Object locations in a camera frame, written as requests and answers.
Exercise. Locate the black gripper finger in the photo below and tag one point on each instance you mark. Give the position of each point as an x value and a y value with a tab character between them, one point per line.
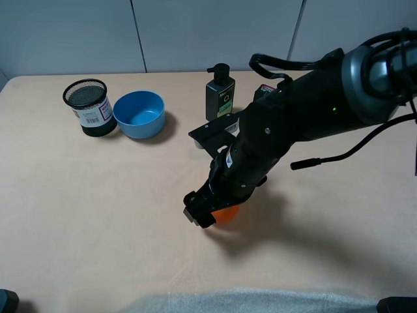
204	220

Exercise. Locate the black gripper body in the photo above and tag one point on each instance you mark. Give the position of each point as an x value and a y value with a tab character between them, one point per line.
234	175

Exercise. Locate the orange ball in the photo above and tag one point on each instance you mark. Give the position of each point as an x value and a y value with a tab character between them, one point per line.
224	216

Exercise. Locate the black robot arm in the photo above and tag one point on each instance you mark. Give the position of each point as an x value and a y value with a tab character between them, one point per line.
339	93

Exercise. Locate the black object lower right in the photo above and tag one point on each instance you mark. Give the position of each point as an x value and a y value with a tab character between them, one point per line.
397	305

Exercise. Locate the black object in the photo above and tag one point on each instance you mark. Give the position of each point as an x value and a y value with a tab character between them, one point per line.
397	305
9	301

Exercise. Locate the black object lower left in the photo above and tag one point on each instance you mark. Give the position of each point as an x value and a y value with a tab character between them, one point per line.
9	301

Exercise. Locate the dark pump bottle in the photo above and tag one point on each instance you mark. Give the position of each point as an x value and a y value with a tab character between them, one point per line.
220	91

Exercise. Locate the small black box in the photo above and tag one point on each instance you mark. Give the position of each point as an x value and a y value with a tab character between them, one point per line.
261	91

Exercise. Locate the grey cloth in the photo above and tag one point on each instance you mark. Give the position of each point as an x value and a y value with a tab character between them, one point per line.
251	300

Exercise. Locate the blue plastic bowl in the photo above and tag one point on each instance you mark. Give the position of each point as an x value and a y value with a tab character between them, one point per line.
140	114

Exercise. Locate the black mesh pen holder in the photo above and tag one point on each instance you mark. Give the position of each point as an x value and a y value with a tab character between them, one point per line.
89	102

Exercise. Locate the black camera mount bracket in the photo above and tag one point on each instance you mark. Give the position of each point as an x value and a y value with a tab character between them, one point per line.
216	133

